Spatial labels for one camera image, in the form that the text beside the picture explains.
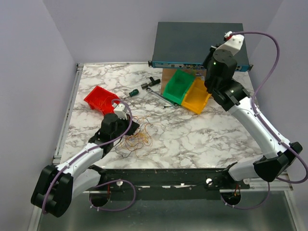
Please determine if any wooden board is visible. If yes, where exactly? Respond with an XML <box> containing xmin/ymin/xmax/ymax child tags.
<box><xmin>161</xmin><ymin>68</ymin><xmax>206</xmax><ymax>93</ymax></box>

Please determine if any yellow plastic bin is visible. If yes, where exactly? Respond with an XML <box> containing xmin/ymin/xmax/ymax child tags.
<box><xmin>181</xmin><ymin>78</ymin><xmax>211</xmax><ymax>114</ymax></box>

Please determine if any yellow cable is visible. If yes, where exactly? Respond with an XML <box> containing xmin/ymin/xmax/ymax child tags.
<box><xmin>129</xmin><ymin>125</ymin><xmax>151</xmax><ymax>145</ymax></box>

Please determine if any black T-handle tool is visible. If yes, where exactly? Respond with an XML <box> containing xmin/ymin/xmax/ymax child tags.
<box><xmin>141</xmin><ymin>77</ymin><xmax>161</xmax><ymax>90</ymax></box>

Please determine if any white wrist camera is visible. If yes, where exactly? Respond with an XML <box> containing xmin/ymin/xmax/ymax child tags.
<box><xmin>114</xmin><ymin>103</ymin><xmax>128</xmax><ymax>120</ymax></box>
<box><xmin>222</xmin><ymin>31</ymin><xmax>244</xmax><ymax>55</ymax></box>

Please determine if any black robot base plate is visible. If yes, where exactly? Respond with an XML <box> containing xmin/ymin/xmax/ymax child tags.
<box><xmin>81</xmin><ymin>168</ymin><xmax>280</xmax><ymax>202</ymax></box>

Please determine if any green handled screwdriver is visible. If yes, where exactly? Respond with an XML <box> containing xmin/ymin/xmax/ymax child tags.
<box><xmin>126</xmin><ymin>89</ymin><xmax>139</xmax><ymax>98</ymax></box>

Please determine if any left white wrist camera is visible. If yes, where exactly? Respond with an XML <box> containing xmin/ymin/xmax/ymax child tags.
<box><xmin>114</xmin><ymin>103</ymin><xmax>128</xmax><ymax>120</ymax></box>

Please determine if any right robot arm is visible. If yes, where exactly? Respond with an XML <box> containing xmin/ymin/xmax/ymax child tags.
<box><xmin>203</xmin><ymin>46</ymin><xmax>303</xmax><ymax>189</ymax></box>

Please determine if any green plastic bin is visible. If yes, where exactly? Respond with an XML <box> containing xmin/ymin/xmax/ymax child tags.
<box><xmin>163</xmin><ymin>70</ymin><xmax>195</xmax><ymax>105</ymax></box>

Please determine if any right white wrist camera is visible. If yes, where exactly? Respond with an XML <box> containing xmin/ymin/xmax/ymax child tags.
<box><xmin>222</xmin><ymin>31</ymin><xmax>244</xmax><ymax>55</ymax></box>

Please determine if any aluminium frame rail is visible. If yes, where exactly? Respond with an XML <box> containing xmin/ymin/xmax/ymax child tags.
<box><xmin>26</xmin><ymin>172</ymin><xmax>299</xmax><ymax>231</ymax></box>

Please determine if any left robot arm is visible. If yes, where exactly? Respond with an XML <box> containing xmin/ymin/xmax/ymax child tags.
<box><xmin>30</xmin><ymin>113</ymin><xmax>140</xmax><ymax>218</ymax></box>

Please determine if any blue network switch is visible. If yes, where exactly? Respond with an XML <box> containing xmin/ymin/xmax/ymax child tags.
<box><xmin>148</xmin><ymin>22</ymin><xmax>243</xmax><ymax>69</ymax></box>

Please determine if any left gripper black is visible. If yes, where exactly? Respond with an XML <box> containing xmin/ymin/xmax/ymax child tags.
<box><xmin>112</xmin><ymin>114</ymin><xmax>140</xmax><ymax>141</ymax></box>

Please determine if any red plastic bin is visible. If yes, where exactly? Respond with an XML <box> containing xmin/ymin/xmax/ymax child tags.
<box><xmin>84</xmin><ymin>86</ymin><xmax>119</xmax><ymax>115</ymax></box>

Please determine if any silver ratchet wrench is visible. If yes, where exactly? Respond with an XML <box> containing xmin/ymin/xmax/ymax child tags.
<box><xmin>146</xmin><ymin>87</ymin><xmax>179</xmax><ymax>107</ymax></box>

